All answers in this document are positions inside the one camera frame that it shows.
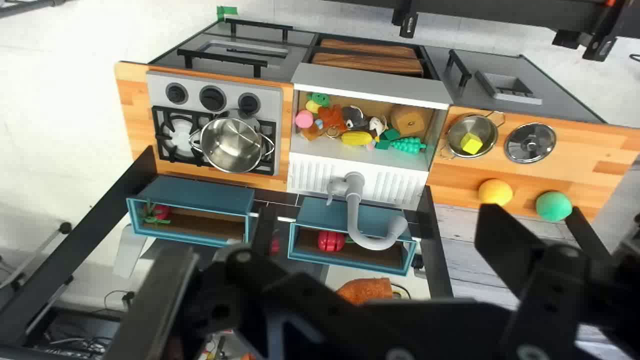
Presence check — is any pink toy food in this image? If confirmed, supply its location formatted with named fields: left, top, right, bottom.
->
left=293, top=109, right=316, bottom=133

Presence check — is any brown toy bread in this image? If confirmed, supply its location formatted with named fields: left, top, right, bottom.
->
left=388, top=104, right=436, bottom=139

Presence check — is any red and green toy fruit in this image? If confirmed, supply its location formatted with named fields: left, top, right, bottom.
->
left=141, top=202, right=174, bottom=229

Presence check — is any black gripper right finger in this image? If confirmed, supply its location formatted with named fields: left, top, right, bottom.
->
left=475, top=202, right=602, bottom=360

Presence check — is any teal shelf box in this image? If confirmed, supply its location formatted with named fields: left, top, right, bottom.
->
left=125, top=176, right=257, bottom=250
left=286, top=196, right=420, bottom=279

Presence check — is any small green block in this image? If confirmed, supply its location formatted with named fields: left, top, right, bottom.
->
left=214, top=4, right=239, bottom=23

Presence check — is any yellow toy cube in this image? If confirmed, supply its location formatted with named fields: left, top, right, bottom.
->
left=458, top=133, right=486, bottom=159

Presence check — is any green toy vegetable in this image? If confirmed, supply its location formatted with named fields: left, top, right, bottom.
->
left=373, top=128, right=430, bottom=159

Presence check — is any black and white toy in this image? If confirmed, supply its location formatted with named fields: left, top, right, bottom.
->
left=341, top=104, right=388, bottom=137

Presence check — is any silver cooking pot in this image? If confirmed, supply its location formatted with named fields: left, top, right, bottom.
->
left=189, top=109, right=278, bottom=176

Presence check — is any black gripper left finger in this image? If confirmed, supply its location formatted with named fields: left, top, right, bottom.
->
left=175, top=246, right=335, bottom=360

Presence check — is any green and yellow toy food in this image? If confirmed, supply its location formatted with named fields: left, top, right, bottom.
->
left=304, top=92, right=331, bottom=117

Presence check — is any green ball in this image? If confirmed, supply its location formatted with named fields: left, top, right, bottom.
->
left=533, top=190, right=574, bottom=224

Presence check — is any wooden toy kitchen unit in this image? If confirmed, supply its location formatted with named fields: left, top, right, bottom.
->
left=114, top=17, right=640, bottom=227

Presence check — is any orange toy food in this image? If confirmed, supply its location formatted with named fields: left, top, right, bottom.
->
left=298, top=106, right=349, bottom=143

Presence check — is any white toy sink basin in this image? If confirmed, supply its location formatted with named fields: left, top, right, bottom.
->
left=286, top=62, right=453, bottom=210

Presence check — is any grey toy stove panel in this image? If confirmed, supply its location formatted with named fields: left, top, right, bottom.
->
left=146, top=71, right=286, bottom=180

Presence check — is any black stove knob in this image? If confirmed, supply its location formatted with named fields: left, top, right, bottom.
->
left=235, top=92, right=263, bottom=121
left=163, top=81, right=189, bottom=106
left=198, top=84, right=227, bottom=114

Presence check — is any yellow toy lemon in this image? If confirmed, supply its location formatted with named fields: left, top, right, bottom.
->
left=340, top=131, right=376, bottom=148

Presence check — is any grey toy faucet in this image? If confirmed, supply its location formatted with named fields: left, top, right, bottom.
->
left=324, top=171, right=410, bottom=254

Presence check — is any yellow ball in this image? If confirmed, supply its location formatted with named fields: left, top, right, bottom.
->
left=475, top=178, right=515, bottom=208

